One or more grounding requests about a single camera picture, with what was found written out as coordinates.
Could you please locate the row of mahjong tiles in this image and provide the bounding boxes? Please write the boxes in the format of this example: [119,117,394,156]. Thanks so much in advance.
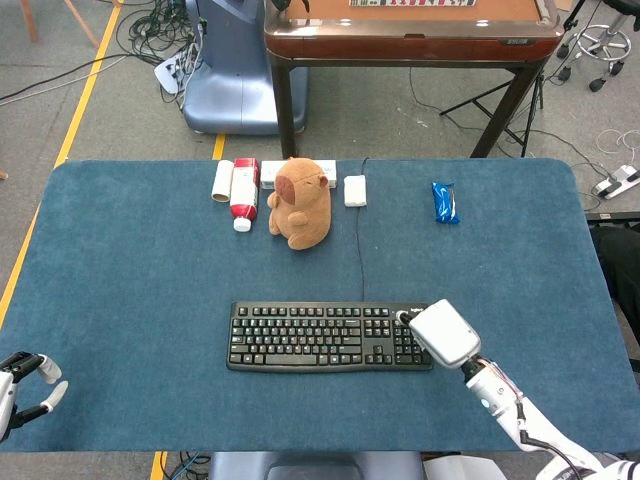
[347,0,478,8]

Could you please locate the wooden chair legs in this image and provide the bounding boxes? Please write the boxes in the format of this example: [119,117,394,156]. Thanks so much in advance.
[18,0,123,50]

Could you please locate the small white box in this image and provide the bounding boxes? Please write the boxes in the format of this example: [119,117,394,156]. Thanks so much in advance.
[342,174,368,208]

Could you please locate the brown capybara plush toy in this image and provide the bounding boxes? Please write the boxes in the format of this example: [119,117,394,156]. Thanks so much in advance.
[266,156,333,251]

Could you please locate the black tripod stand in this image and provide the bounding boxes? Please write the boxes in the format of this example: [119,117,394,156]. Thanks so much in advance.
[439,69,546,159]

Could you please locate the brown mahjong table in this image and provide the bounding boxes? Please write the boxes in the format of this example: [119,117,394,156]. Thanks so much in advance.
[262,0,565,160]

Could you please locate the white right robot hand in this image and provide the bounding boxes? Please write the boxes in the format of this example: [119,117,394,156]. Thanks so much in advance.
[394,299,483,371]

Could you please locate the white paper roll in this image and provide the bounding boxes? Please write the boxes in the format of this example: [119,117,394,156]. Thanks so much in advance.
[210,159,235,203]

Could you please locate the black keyboard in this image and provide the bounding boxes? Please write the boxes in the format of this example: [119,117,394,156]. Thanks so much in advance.
[225,300,435,374]

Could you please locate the blue snack packet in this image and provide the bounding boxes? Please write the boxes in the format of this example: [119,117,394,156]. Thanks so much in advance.
[430,180,461,225]

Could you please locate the tangle of black cables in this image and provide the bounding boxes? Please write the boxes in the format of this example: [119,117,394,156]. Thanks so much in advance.
[115,0,206,67]

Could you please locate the blue robot torso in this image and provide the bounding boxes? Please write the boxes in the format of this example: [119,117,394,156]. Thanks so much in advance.
[206,450,426,480]

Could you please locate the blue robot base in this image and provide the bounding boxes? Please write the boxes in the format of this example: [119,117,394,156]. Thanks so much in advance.
[181,0,308,136]

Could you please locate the white power strip with plugs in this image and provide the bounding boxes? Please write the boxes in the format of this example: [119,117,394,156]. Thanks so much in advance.
[592,164,640,201]

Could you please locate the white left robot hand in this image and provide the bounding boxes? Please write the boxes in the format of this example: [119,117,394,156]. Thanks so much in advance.
[0,351,70,442]

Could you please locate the white rectangular box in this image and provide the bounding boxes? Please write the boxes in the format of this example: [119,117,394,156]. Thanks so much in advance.
[259,159,338,191]

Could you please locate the blue table mat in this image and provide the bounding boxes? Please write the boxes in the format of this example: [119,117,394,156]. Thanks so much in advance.
[0,157,640,454]

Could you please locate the red and white bottle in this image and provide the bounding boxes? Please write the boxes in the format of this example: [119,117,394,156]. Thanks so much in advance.
[228,157,261,233]

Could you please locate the thin black cable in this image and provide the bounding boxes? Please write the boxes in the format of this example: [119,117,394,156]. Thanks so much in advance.
[355,156,371,303]

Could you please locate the chrome stool base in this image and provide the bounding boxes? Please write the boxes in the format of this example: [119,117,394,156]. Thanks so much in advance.
[555,0,632,93]

